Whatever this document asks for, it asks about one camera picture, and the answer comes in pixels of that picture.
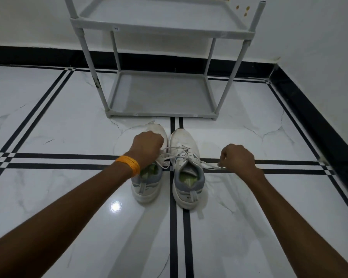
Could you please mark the white sneaker with grey heel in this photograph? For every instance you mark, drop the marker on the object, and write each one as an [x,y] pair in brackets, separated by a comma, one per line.
[146,188]

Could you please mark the orange wristband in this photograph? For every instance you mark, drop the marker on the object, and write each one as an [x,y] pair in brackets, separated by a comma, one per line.
[130,164]

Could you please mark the person's left hand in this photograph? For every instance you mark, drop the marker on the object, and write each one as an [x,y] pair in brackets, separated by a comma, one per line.
[146,149]

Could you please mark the person's left forearm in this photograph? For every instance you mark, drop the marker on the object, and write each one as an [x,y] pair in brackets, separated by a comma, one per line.
[61,222]

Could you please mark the person's left fingers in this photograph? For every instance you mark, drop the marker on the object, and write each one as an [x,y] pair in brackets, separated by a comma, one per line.
[163,146]

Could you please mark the person's right hand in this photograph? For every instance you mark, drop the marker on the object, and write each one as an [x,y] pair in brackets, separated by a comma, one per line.
[239,160]

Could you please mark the white sneaker with laces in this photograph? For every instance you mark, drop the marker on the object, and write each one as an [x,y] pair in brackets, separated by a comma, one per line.
[188,182]

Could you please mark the grey plastic shoe rack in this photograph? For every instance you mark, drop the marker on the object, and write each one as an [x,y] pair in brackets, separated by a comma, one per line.
[162,95]

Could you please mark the person's right fingers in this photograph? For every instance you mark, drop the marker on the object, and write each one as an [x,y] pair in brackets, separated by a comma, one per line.
[222,160]

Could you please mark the person's right forearm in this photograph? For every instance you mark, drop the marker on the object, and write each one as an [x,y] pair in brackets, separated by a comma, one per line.
[295,228]

